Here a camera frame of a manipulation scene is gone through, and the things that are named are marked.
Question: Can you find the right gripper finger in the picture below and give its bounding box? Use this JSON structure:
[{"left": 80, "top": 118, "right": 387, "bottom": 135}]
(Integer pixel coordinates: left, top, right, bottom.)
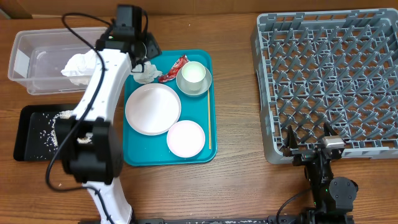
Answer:
[
  {"left": 323, "top": 122, "right": 338, "bottom": 138},
  {"left": 284, "top": 125, "right": 299, "bottom": 150}
]

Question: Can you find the red snack wrapper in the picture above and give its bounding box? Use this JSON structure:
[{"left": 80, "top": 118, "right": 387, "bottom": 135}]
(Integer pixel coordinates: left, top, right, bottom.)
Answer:
[{"left": 158, "top": 55, "right": 189, "bottom": 83}]

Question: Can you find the white napkin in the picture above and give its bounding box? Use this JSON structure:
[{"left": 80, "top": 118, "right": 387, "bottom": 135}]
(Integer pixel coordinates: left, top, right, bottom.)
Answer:
[
  {"left": 61, "top": 50, "right": 98, "bottom": 85},
  {"left": 131, "top": 61, "right": 163, "bottom": 85}
]

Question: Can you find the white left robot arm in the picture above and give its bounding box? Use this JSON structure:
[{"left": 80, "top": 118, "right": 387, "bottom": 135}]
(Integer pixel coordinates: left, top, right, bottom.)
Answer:
[{"left": 54, "top": 4, "right": 162, "bottom": 223}]

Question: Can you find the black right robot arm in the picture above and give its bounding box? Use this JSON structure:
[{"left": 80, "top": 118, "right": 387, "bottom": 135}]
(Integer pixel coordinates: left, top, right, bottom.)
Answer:
[{"left": 275, "top": 122, "right": 359, "bottom": 223}]

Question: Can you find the grey dishwasher rack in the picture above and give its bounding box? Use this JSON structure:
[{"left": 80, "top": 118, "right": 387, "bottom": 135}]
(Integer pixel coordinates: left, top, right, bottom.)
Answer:
[{"left": 251, "top": 8, "right": 397, "bottom": 164}]

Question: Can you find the clear plastic waste bin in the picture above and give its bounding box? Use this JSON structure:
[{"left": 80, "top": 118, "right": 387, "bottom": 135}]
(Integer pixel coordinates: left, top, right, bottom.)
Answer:
[{"left": 8, "top": 29, "right": 101, "bottom": 95}]

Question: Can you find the black food waste tray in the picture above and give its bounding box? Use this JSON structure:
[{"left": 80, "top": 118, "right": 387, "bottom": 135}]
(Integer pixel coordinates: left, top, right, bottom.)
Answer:
[{"left": 13, "top": 104, "right": 76, "bottom": 161}]

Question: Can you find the white cup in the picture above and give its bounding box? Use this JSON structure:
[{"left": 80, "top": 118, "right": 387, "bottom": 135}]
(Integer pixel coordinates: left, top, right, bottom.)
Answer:
[{"left": 182, "top": 62, "right": 206, "bottom": 91}]

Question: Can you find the large white plate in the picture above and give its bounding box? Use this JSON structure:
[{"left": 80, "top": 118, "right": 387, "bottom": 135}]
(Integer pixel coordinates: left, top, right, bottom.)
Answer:
[{"left": 125, "top": 83, "right": 182, "bottom": 136}]

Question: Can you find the grey small bowl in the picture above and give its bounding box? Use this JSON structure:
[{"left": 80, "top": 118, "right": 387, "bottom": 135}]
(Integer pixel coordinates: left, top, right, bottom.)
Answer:
[{"left": 176, "top": 67, "right": 212, "bottom": 97}]

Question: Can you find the wooden chopstick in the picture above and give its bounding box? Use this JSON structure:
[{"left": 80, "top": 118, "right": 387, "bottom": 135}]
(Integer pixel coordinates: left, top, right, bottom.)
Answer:
[{"left": 207, "top": 90, "right": 212, "bottom": 150}]

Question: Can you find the small white plate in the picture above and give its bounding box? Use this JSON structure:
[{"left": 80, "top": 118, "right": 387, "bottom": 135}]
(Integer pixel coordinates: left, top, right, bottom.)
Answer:
[{"left": 167, "top": 120, "right": 206, "bottom": 158}]

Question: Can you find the pile of white rice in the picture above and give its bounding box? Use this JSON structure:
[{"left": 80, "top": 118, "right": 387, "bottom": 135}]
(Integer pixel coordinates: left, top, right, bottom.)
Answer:
[{"left": 39, "top": 110, "right": 93, "bottom": 154}]

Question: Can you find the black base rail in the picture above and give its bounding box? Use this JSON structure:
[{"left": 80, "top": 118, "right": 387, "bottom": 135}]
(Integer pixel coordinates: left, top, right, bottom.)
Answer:
[{"left": 136, "top": 215, "right": 277, "bottom": 224}]

